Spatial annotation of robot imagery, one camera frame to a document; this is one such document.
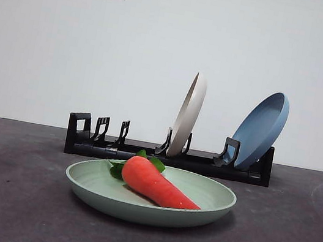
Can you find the orange toy carrot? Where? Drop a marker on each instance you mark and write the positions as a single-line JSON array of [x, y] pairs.
[[154, 185]]

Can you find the green plate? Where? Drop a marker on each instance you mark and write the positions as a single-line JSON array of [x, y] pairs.
[[92, 179]]

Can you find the beige plate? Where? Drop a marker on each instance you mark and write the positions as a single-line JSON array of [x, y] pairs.
[[188, 116]]

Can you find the black plate rack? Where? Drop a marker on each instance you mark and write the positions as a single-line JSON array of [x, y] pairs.
[[98, 149]]

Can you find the blue plate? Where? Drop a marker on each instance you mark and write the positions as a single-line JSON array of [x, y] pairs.
[[258, 134]]

